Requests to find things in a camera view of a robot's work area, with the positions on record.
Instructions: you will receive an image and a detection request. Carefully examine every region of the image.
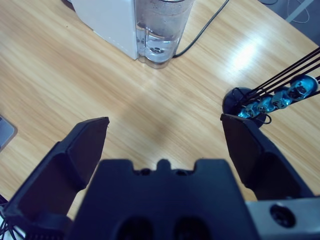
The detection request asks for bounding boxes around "black power cable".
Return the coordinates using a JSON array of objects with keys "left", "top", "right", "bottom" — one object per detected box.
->
[{"left": 173, "top": 0, "right": 230, "bottom": 58}]

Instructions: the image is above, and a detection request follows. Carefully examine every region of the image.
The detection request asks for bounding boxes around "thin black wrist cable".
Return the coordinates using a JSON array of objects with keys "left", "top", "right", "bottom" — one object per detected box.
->
[{"left": 0, "top": 193, "right": 18, "bottom": 240}]

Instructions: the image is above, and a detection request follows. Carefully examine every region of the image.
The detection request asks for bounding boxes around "black lamp base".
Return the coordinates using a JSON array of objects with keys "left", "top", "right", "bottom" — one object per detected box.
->
[{"left": 221, "top": 46, "right": 320, "bottom": 130}]

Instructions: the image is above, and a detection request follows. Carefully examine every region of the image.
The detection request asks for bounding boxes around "grey mount plate with post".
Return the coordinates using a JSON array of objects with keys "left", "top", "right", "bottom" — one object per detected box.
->
[{"left": 0, "top": 115, "right": 18, "bottom": 153}]

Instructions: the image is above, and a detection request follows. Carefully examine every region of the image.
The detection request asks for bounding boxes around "white metal frame leg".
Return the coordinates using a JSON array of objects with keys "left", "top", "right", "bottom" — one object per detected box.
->
[{"left": 285, "top": 0, "right": 312, "bottom": 24}]

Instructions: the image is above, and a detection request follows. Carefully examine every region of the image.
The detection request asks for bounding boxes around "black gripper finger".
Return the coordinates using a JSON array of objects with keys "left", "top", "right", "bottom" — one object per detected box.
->
[
  {"left": 2, "top": 116, "right": 111, "bottom": 227},
  {"left": 219, "top": 113, "right": 315, "bottom": 202}
]

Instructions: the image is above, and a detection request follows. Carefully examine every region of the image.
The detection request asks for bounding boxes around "white capsule coffee machine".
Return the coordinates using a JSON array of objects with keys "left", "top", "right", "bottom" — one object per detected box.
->
[{"left": 70, "top": 0, "right": 140, "bottom": 61}]

